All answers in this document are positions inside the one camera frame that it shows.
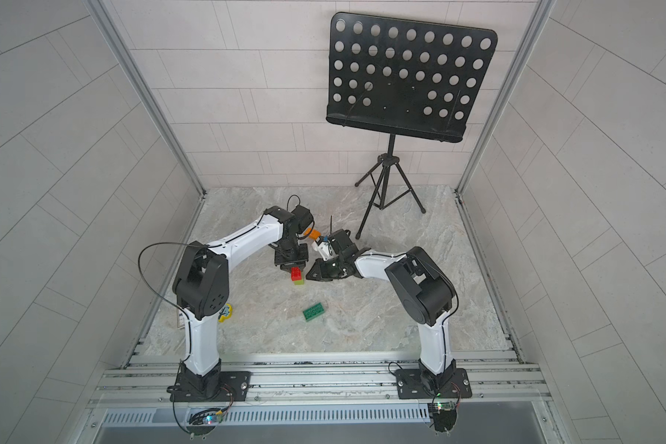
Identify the left circuit board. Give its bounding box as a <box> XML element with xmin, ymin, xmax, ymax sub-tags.
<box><xmin>187</xmin><ymin>408</ymin><xmax>227</xmax><ymax>437</ymax></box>

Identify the yellow sticker on table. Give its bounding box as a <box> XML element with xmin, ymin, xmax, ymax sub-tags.
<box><xmin>218</xmin><ymin>303</ymin><xmax>233</xmax><ymax>323</ymax></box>

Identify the right circuit board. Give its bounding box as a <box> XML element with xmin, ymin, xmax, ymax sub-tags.
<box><xmin>427</xmin><ymin>401</ymin><xmax>459</xmax><ymax>433</ymax></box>

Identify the circuit board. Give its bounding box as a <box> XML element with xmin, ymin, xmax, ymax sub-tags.
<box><xmin>187</xmin><ymin>408</ymin><xmax>227</xmax><ymax>437</ymax></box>
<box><xmin>427</xmin><ymin>401</ymin><xmax>459</xmax><ymax>433</ymax></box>

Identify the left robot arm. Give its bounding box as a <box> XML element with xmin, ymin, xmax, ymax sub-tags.
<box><xmin>172</xmin><ymin>205</ymin><xmax>315</xmax><ymax>382</ymax></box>

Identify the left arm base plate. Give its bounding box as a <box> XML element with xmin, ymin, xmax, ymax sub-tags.
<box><xmin>166</xmin><ymin>371</ymin><xmax>252</xmax><ymax>403</ymax></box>

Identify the black music stand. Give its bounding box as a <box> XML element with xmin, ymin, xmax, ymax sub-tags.
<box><xmin>326</xmin><ymin>12</ymin><xmax>499</xmax><ymax>209</ymax></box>

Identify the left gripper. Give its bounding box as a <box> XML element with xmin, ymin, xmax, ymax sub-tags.
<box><xmin>277</xmin><ymin>238</ymin><xmax>312</xmax><ymax>273</ymax></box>

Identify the red lego brick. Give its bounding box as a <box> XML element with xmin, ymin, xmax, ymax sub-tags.
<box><xmin>290</xmin><ymin>268</ymin><xmax>303</xmax><ymax>281</ymax></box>

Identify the green lego brick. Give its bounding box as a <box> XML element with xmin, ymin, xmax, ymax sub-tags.
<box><xmin>303</xmin><ymin>303</ymin><xmax>325</xmax><ymax>322</ymax></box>

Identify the aluminium rail frame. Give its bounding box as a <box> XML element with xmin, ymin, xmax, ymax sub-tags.
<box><xmin>75</xmin><ymin>349</ymin><xmax>564</xmax><ymax>443</ymax></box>

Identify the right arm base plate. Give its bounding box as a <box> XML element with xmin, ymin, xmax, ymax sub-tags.
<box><xmin>392</xmin><ymin>366</ymin><xmax>473</xmax><ymax>400</ymax></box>

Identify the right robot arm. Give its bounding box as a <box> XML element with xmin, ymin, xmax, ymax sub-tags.
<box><xmin>306</xmin><ymin>229</ymin><xmax>458</xmax><ymax>390</ymax></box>

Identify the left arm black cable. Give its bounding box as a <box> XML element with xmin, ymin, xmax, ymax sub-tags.
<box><xmin>138</xmin><ymin>241</ymin><xmax>195</xmax><ymax>356</ymax></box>

